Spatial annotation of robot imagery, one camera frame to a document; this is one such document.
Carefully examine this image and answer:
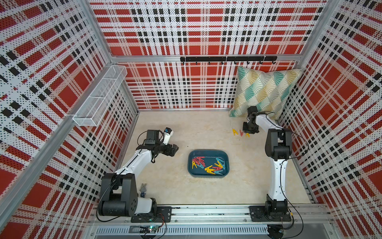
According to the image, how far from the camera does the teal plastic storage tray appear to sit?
0.88 meters

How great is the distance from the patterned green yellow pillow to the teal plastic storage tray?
1.36 feet

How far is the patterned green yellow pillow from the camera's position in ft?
3.03
